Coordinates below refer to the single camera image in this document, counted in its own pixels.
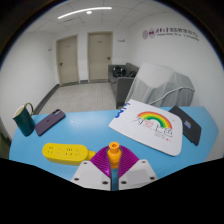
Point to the round ceiling light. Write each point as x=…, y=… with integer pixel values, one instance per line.
x=89, y=12

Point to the white rainbow-print mouse pad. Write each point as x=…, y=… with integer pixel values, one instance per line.
x=146, y=128

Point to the black flat case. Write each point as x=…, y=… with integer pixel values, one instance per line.
x=186, y=125

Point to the beige door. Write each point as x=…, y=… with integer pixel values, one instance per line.
x=68, y=60
x=99, y=56

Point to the white metal rail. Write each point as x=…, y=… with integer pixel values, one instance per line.
x=180, y=88

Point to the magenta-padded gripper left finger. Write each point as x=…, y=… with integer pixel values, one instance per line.
x=91, y=175

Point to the dark green mug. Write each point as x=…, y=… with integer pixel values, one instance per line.
x=24, y=123

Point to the purple smartphone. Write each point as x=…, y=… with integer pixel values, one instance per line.
x=50, y=121

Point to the long ceiling light strip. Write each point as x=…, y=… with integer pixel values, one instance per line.
x=83, y=12

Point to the yellow power strip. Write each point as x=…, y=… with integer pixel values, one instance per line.
x=63, y=153

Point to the wall logo sign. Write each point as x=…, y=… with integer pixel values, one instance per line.
x=170, y=32

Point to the grey sofa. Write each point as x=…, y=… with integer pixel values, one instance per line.
x=121, y=88

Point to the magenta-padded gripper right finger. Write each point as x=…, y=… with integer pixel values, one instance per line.
x=133, y=173

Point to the grey cloth-covered equipment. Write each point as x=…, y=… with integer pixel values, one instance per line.
x=156, y=80

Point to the black bag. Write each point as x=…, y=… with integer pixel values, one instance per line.
x=121, y=71

